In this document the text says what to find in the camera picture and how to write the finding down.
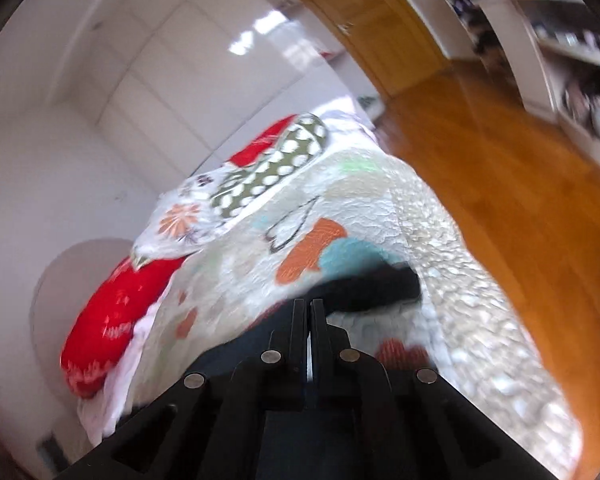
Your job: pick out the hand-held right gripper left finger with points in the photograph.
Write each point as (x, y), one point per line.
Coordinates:
(297, 340)

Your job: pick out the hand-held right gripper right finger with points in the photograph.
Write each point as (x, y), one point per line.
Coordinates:
(319, 340)

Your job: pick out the black pants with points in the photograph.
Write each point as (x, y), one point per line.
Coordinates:
(375, 287)

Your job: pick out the quilted heart-print bedspread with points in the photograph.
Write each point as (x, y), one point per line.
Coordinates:
(455, 310)

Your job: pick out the white floral pillow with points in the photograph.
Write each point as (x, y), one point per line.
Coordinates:
(180, 215)

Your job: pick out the green polka-dot bolster pillow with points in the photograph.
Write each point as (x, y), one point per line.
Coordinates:
(275, 165)

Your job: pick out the white bed sheet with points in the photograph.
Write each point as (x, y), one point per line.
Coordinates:
(125, 385)

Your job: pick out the large red printed pillow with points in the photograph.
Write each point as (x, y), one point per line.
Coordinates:
(110, 320)

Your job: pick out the small red pillow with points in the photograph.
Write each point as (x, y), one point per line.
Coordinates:
(260, 145)

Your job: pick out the round beige headboard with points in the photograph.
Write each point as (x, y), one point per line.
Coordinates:
(55, 285)

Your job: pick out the glossy white wardrobe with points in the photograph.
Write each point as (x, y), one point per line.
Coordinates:
(205, 60)

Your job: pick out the wooden door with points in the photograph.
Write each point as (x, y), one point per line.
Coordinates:
(380, 25)

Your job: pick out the white shelf unit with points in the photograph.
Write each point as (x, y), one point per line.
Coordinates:
(530, 60)

